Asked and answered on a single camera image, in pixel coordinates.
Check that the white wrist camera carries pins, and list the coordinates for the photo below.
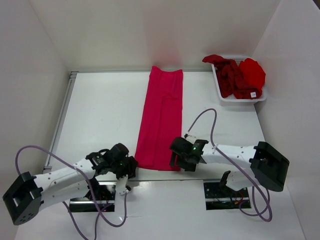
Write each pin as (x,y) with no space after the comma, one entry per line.
(189,137)
(121,186)

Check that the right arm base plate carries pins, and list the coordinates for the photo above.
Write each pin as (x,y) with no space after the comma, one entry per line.
(218,197)

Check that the bright red t shirt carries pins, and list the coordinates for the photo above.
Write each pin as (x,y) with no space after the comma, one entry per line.
(252,79)

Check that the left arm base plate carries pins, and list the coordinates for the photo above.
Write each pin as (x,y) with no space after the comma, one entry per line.
(105,196)

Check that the white plastic laundry basket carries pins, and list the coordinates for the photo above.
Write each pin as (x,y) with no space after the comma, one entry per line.
(231,100)

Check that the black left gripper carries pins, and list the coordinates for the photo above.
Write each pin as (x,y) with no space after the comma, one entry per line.
(131,164)

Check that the dark red t shirt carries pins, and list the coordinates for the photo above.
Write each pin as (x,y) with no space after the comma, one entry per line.
(227,72)

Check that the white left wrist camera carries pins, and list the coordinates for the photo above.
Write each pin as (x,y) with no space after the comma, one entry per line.
(121,186)

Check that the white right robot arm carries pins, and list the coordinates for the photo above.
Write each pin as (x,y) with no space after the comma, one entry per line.
(261,165)

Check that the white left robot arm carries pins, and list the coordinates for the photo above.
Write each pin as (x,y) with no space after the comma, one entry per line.
(29,194)

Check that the white garment label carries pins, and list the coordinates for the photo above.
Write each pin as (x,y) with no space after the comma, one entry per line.
(254,94)

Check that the pink red t shirt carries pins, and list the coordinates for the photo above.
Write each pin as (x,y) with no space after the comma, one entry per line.
(161,120)

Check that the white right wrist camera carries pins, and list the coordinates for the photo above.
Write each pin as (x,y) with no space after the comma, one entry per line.
(189,137)

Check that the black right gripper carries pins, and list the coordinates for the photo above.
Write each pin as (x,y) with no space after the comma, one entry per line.
(189,166)

